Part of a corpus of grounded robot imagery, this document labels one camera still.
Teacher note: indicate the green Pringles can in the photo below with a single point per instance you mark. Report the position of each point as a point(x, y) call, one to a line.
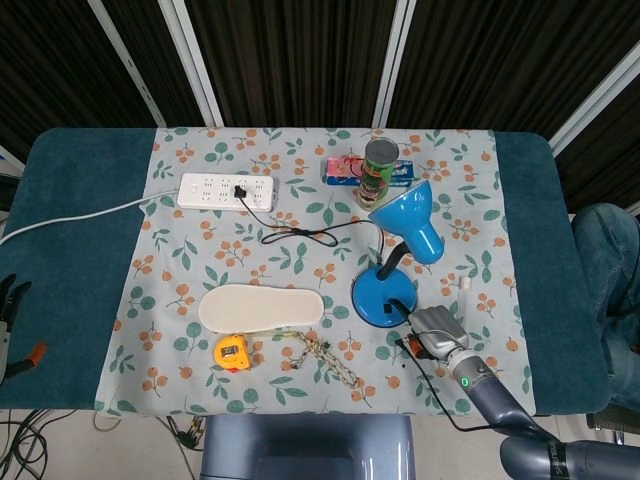
point(375, 180)

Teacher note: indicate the blue-grey robot torso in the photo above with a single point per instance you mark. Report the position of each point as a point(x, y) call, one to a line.
point(305, 450)

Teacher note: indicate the teal table cover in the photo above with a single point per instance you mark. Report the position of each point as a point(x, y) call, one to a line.
point(75, 200)

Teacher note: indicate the dark pleated curtain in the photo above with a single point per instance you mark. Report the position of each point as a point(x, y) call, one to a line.
point(300, 60)

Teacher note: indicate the black clamp with orange tips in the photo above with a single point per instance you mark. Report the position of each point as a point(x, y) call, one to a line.
point(30, 357)

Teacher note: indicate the white shoe insole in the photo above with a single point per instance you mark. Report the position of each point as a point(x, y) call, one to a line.
point(260, 310)

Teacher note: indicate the person's leg in jeans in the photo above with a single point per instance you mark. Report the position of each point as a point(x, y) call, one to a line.
point(610, 260)

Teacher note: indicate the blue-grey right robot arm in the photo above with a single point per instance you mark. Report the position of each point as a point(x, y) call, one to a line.
point(490, 395)

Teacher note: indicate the floral patterned tablecloth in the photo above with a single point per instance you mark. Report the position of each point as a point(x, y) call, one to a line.
point(300, 240)

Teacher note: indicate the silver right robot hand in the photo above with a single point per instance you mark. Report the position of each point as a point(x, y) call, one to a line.
point(440, 332)

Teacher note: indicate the pink and blue Oreo box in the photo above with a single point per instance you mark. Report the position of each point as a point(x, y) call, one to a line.
point(340, 170)

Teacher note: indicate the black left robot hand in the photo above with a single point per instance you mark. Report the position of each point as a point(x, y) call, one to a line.
point(7, 305)

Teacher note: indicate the blue rectangular box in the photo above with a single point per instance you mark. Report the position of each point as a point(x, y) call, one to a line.
point(405, 172)

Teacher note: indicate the white double frame post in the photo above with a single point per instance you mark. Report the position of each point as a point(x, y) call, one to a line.
point(192, 65)

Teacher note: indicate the glass test tube with stopper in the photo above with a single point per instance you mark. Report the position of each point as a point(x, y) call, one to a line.
point(465, 283)

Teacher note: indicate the yellow tape measure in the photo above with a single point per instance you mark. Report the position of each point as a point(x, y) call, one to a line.
point(231, 354)

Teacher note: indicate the white power strip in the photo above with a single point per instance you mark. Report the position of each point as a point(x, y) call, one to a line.
point(200, 192)

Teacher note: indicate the blue gooseneck desk lamp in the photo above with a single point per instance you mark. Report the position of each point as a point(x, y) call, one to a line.
point(370, 300)

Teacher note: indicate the white single frame post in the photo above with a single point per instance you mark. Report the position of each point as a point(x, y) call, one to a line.
point(395, 60)
point(595, 100)
point(127, 62)

